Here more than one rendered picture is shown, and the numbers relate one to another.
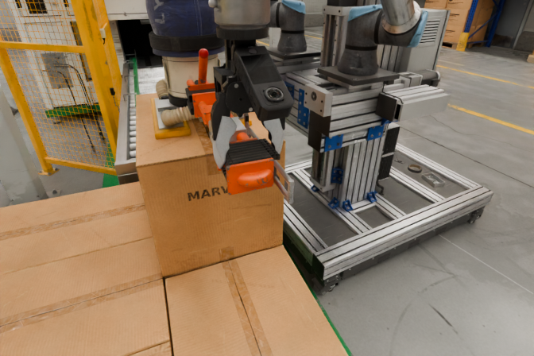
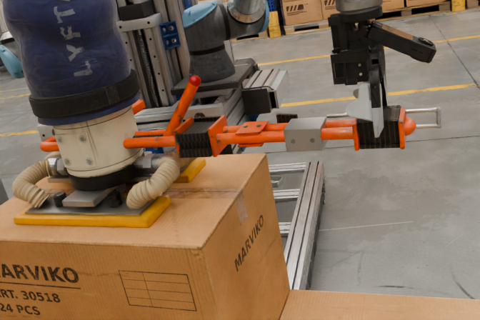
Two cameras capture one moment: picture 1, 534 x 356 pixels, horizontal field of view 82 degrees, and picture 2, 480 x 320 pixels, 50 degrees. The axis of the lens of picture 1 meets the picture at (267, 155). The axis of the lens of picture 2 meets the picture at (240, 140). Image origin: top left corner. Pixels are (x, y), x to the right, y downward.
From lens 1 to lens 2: 0.82 m
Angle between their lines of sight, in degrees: 43
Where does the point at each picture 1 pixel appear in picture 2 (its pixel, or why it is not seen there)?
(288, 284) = (346, 305)
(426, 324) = not seen: hidden behind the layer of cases
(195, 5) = (118, 41)
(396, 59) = not seen: hidden behind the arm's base
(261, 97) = (426, 45)
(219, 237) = (261, 310)
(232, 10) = not seen: outside the picture
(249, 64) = (392, 31)
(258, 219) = (273, 265)
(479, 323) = (414, 268)
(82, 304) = not seen: outside the picture
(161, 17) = (86, 67)
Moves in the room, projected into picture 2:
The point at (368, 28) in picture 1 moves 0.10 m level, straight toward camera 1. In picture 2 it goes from (218, 26) to (235, 26)
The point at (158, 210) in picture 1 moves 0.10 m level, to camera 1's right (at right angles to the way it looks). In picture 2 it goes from (223, 303) to (256, 274)
